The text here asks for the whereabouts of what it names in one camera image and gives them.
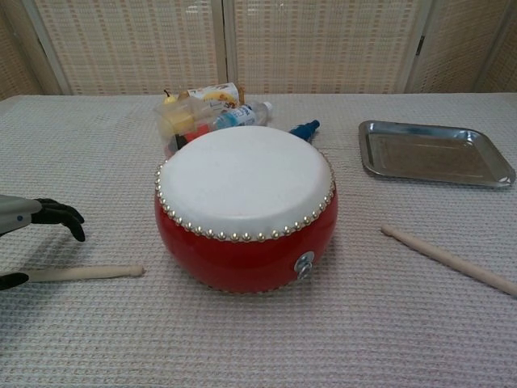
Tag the biscuit snack packet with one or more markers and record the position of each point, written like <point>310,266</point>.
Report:
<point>214,95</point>

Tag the clear plastic box red contents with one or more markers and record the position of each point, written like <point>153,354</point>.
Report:
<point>198,117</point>

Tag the woven folding screen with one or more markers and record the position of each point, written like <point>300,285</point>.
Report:
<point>133,44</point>

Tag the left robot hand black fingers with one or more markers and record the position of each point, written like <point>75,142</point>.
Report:
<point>20,212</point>

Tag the clear water bottle blue label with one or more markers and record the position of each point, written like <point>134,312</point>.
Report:
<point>242,115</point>

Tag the red drum white skin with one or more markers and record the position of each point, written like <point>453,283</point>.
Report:
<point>246,178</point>

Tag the rectangular metal tray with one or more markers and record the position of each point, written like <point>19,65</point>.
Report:
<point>432,155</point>

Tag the small blue bottle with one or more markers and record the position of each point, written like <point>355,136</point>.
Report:
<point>305,128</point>

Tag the wooden drumstick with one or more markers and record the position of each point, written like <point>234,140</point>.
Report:
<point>444,256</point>
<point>89,272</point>

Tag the white woven tablecloth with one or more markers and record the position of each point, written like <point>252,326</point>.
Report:
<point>258,331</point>

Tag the yellow toy pear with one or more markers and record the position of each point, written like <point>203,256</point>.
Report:
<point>170,98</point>

